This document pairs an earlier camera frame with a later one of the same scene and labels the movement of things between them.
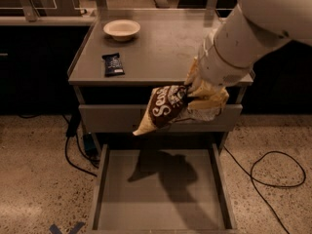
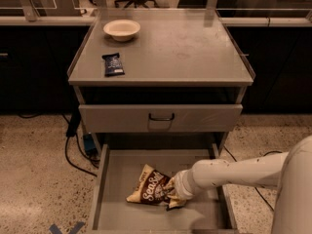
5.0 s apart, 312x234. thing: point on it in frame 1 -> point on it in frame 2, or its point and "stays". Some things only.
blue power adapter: x=90 y=145 stays
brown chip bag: x=170 y=103 -> x=149 y=187
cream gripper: x=218 y=66 -> x=182 y=187
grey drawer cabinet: x=174 y=178 stays
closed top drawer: x=126 y=118 stays
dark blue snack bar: x=113 y=64 stays
